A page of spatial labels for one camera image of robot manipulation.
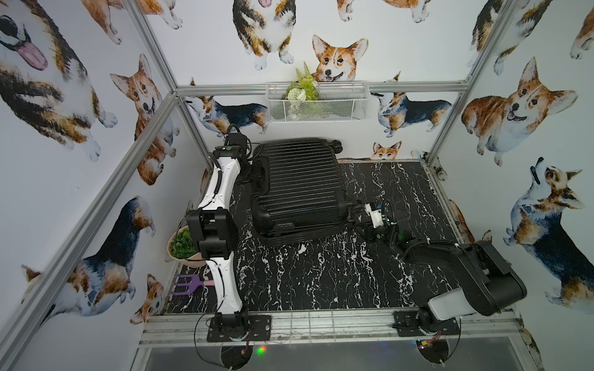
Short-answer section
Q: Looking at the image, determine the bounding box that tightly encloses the black hard-shell suitcase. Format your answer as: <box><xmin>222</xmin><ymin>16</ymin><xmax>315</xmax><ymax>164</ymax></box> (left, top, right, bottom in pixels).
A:
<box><xmin>251</xmin><ymin>138</ymin><xmax>354</xmax><ymax>247</ymax></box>

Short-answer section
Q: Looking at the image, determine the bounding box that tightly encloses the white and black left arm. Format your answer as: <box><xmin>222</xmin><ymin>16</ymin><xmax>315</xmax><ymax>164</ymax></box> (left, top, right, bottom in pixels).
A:
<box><xmin>186</xmin><ymin>125</ymin><xmax>249</xmax><ymax>331</ymax></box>

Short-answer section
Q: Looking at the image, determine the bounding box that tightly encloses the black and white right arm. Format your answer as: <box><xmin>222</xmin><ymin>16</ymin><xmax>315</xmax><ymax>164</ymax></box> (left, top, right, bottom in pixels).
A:
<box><xmin>349</xmin><ymin>201</ymin><xmax>527</xmax><ymax>332</ymax></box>

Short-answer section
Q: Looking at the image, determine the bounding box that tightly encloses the green fern with white flower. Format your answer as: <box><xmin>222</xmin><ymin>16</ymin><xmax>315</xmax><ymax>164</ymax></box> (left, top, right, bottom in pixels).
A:
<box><xmin>286</xmin><ymin>63</ymin><xmax>320</xmax><ymax>120</ymax></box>

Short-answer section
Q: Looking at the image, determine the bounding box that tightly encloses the potted green succulent plant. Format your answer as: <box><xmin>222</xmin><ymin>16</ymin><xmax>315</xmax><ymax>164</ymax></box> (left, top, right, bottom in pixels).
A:
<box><xmin>167</xmin><ymin>226</ymin><xmax>206</xmax><ymax>268</ymax></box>

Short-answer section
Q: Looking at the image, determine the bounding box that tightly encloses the purple pink garden fork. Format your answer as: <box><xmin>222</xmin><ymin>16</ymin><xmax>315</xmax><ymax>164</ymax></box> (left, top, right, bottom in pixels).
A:
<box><xmin>170</xmin><ymin>275</ymin><xmax>214</xmax><ymax>296</ymax></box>

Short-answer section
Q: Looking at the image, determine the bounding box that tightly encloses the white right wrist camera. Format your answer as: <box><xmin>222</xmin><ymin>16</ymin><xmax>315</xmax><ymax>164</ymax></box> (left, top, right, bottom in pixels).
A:
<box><xmin>364</xmin><ymin>203</ymin><xmax>384</xmax><ymax>228</ymax></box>

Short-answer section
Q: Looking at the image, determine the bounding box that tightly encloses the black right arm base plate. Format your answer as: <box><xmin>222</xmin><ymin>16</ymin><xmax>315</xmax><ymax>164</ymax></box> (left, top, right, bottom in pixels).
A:
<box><xmin>392</xmin><ymin>309</ymin><xmax>460</xmax><ymax>337</ymax></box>

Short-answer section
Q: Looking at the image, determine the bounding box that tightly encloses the white wire mesh basket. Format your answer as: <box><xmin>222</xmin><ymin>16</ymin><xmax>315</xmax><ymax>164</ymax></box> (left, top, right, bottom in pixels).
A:
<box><xmin>265</xmin><ymin>82</ymin><xmax>371</xmax><ymax>123</ymax></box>

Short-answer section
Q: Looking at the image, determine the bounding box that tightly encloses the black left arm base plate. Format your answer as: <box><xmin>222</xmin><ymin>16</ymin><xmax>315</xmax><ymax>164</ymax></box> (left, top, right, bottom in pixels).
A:
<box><xmin>207</xmin><ymin>312</ymin><xmax>272</xmax><ymax>343</ymax></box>

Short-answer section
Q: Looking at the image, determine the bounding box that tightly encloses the aluminium front rail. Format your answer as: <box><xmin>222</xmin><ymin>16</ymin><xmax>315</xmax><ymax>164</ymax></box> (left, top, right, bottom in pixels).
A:
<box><xmin>138</xmin><ymin>307</ymin><xmax>521</xmax><ymax>349</ymax></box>

